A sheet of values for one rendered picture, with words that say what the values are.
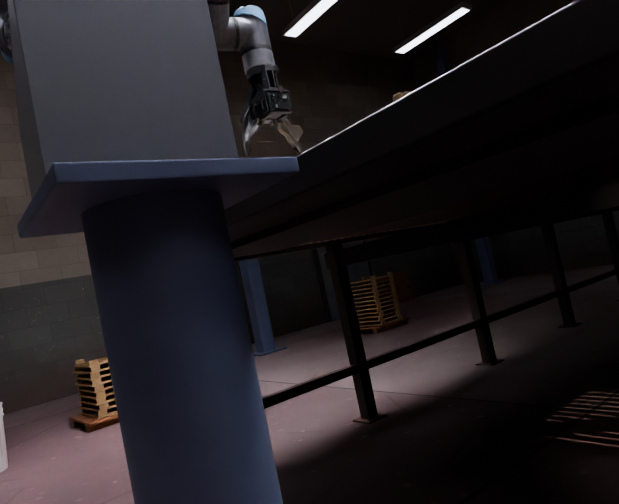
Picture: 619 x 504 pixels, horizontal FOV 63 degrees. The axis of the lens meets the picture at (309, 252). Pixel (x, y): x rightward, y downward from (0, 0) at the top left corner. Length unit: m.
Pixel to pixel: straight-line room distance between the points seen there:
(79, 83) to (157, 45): 0.11
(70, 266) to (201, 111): 5.58
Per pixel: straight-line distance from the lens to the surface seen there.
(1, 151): 6.37
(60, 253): 6.17
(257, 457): 0.62
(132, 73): 0.63
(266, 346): 5.62
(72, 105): 0.60
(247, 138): 1.20
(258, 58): 1.26
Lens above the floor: 0.72
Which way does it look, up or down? 3 degrees up
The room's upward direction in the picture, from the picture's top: 12 degrees counter-clockwise
